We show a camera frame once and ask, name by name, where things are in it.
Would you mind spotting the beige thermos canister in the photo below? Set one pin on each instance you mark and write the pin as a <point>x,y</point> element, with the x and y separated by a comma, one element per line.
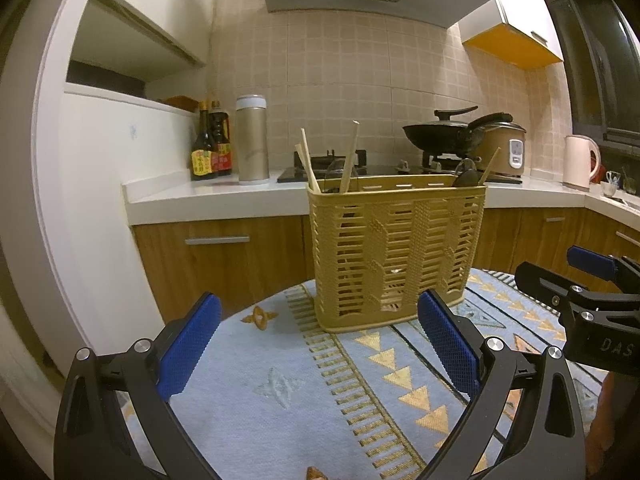
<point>252,145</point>

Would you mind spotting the clear glass cup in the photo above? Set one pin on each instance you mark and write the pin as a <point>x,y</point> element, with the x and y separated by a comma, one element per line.
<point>610,187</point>

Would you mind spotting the beige rice cooker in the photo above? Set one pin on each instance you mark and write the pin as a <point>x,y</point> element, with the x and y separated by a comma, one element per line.
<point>505,150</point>

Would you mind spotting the black gas stove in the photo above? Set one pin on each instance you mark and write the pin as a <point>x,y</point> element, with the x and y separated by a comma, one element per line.
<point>292,175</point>

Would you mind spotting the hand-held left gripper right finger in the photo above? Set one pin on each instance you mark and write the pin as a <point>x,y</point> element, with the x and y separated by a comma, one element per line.
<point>447,345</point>

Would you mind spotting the blue patterned tablecloth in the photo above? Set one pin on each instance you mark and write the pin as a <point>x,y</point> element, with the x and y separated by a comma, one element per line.
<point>250,410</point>

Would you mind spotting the slim dark sauce bottle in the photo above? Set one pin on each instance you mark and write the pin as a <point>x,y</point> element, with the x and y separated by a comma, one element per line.
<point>201,160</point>

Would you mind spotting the white electric kettle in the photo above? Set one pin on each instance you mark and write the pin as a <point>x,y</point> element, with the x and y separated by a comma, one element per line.
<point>577,165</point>

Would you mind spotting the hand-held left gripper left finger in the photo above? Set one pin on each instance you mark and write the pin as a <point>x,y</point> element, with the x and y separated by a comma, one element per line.
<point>192,345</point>

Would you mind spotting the person's right forearm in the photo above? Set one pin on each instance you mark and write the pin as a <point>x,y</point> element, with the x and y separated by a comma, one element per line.
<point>597,420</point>

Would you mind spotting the wide dark sauce bottle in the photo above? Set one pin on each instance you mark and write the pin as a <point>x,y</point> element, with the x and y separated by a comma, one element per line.
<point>222,155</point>

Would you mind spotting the white and yellow wall cabinet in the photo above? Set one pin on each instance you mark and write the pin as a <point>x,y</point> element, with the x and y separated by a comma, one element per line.
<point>520,15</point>

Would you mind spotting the wooden base cabinet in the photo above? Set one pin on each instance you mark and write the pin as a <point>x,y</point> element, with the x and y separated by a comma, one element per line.
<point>225,270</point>

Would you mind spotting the dark window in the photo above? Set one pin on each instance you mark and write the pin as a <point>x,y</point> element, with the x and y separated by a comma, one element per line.
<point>600,60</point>

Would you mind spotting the black wok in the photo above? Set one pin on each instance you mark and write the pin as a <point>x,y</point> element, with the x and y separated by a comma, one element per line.
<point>435,137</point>

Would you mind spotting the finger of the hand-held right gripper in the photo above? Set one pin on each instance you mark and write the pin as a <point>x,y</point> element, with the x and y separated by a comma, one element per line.
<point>592,261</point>
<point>540,277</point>

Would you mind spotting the brown wooden tray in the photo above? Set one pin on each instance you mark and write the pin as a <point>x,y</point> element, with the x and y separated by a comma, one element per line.
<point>182,102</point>

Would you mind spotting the yellow plastic utensil basket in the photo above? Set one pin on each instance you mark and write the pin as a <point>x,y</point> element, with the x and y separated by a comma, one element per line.
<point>400,240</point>

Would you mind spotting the large metal spoon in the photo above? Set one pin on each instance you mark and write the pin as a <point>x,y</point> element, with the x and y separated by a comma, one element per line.
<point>467,176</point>

